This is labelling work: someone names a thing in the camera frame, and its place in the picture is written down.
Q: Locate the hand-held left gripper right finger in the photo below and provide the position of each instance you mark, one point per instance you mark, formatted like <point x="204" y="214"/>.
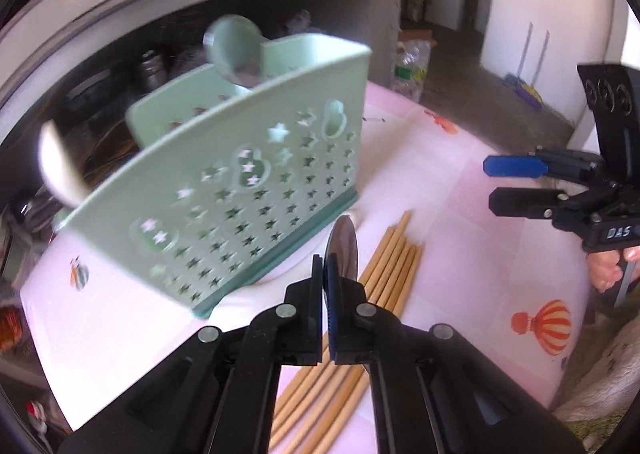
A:
<point x="336" y="316"/>

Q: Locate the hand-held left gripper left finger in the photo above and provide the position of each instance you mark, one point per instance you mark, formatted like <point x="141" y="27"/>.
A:
<point x="316" y="296"/>

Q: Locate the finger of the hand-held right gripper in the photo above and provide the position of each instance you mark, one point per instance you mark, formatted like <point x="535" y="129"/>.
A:
<point x="525" y="204"/>
<point x="515" y="167"/>

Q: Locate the metal spoon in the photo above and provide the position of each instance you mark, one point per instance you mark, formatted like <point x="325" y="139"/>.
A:
<point x="345" y="244"/>

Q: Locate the bundle of wooden chopsticks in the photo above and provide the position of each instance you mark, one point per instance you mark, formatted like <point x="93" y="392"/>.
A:
<point x="395" y="259"/>

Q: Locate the green star-cutout utensil holder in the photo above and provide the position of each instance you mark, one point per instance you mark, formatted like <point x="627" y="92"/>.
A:
<point x="250" y="214"/>

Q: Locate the person's right hand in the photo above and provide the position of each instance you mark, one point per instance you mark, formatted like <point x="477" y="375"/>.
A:
<point x="602" y="266"/>

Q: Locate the purple broom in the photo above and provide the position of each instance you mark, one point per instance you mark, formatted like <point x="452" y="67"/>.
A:
<point x="525" y="92"/>

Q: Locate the pink printed tablecloth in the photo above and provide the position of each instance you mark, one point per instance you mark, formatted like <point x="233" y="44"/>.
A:
<point x="475" y="284"/>

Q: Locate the bag of plastic bottles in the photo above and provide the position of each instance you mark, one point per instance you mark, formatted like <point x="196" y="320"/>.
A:
<point x="412" y="67"/>

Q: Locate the cream fleece robe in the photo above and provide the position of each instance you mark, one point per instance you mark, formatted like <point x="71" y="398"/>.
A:
<point x="610" y="384"/>

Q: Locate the pale green spoon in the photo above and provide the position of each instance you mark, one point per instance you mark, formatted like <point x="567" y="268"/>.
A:
<point x="232" y="47"/>

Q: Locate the white ladle spoon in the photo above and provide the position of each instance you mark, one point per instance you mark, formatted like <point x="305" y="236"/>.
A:
<point x="57" y="169"/>

